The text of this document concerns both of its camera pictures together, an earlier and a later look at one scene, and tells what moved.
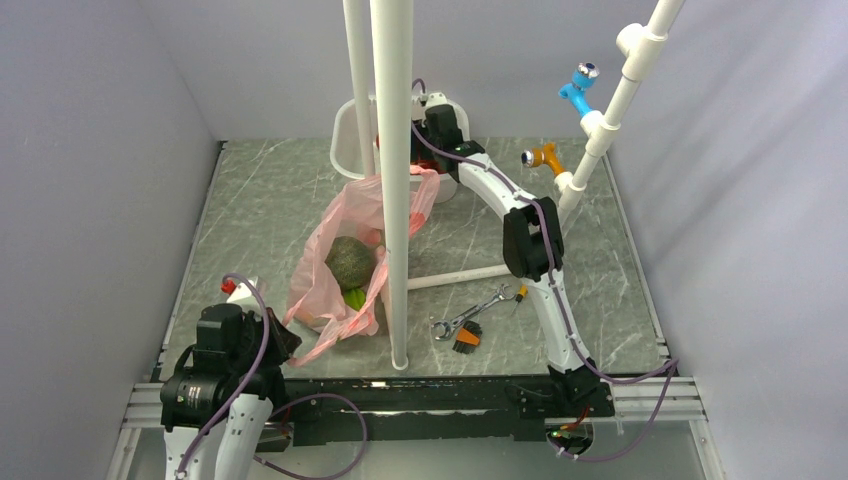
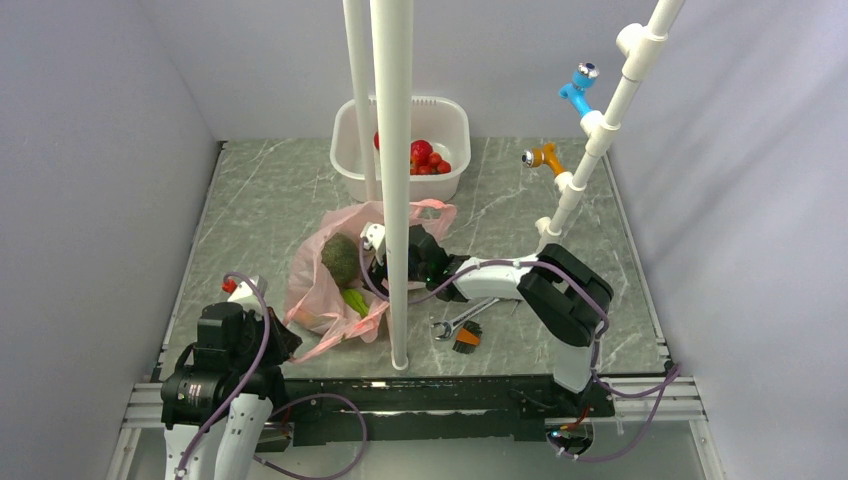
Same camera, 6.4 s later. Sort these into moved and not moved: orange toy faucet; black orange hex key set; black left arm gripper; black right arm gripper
Moved: black right arm gripper
Not moved: orange toy faucet; black left arm gripper; black orange hex key set
